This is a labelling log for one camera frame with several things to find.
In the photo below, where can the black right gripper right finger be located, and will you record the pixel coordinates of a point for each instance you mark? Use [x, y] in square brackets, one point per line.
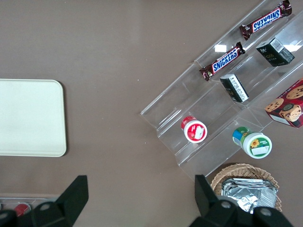
[208, 205]

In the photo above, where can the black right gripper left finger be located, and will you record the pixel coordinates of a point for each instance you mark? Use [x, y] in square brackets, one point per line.
[68, 203]

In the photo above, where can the light wicker basket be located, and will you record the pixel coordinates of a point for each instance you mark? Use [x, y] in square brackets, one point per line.
[239, 171]

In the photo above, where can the cream rectangular serving tray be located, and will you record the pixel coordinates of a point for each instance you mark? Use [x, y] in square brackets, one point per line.
[30, 118]

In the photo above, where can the clear acrylic bottle rack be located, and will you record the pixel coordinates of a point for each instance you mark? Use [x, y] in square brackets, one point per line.
[35, 199]

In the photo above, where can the silver foil packets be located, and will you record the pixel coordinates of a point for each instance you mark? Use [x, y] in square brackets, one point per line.
[246, 194]

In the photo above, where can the red lidded snack cup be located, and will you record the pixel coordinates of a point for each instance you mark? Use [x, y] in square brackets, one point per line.
[195, 131]

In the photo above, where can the green lidded snack cup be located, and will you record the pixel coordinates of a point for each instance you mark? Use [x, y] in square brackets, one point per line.
[256, 145]

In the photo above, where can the clear acrylic stepped shelf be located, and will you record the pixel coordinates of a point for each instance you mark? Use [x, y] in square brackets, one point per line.
[213, 111]

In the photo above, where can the dark green small box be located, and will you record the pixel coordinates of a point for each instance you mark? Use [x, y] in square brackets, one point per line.
[234, 88]
[275, 53]

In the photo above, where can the red chocolate chip cookie box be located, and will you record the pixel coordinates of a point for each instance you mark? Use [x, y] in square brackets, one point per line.
[287, 106]

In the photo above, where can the Snickers chocolate bar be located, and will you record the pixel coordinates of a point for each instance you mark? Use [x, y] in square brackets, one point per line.
[265, 21]
[223, 62]

